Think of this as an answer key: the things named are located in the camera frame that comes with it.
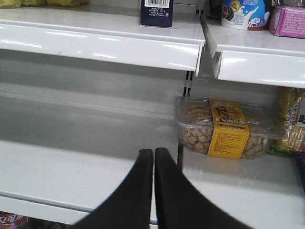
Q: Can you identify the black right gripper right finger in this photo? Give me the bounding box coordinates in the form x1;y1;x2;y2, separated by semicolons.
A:
154;148;249;229

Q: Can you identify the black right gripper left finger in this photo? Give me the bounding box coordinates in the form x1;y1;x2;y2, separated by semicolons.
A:
71;149;153;229

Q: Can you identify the dark blue cookie box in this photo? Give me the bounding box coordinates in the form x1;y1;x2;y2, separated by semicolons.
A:
140;0;173;28

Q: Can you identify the clear snack jar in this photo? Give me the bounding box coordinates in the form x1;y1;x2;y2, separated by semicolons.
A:
174;97;284;160

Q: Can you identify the red cola bottle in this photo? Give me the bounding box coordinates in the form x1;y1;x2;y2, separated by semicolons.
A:
0;211;30;229

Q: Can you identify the white store shelving unit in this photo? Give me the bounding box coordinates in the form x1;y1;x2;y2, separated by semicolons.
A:
0;0;305;229

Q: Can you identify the dark blue snack package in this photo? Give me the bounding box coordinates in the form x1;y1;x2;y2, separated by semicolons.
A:
295;152;305;185

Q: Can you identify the yellow wafer roll package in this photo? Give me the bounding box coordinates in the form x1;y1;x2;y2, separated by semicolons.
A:
269;87;305;156

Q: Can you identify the blue white snack cup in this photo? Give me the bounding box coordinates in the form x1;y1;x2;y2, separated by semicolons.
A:
221;0;272;31

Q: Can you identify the pink snack package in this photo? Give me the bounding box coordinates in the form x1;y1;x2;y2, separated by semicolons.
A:
268;5;305;39

